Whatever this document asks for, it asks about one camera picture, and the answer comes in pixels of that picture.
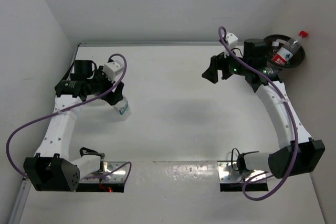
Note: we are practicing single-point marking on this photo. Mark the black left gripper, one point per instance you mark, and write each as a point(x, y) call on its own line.
point(112, 97)

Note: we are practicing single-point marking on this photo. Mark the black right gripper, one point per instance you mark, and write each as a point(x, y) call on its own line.
point(217, 62)

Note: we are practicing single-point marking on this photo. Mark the blue label clear bottle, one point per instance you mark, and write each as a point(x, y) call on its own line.
point(122, 110)

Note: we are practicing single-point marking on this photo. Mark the red cap labelled bottle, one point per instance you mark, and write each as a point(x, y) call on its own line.
point(289, 49)

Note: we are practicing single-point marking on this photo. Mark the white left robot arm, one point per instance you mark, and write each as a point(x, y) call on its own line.
point(50, 169)

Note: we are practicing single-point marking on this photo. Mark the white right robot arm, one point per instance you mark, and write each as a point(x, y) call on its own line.
point(298, 152)

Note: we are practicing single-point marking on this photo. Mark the brown bin black rim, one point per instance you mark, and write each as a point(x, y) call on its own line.
point(294, 62)

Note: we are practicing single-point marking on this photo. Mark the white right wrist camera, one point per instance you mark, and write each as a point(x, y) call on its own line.
point(231, 40)

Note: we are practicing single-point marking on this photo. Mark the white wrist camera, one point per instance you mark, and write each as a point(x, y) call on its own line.
point(231, 40)
point(112, 69)

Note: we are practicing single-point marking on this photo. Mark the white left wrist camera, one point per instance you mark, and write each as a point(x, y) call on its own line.
point(112, 69)

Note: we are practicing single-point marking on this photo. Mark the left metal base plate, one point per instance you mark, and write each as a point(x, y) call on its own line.
point(110, 172)

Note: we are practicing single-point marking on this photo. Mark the metal base plate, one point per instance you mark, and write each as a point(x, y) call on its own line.
point(110, 172)
point(227, 174)

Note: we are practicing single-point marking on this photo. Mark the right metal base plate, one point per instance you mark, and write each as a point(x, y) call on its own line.
point(227, 174)

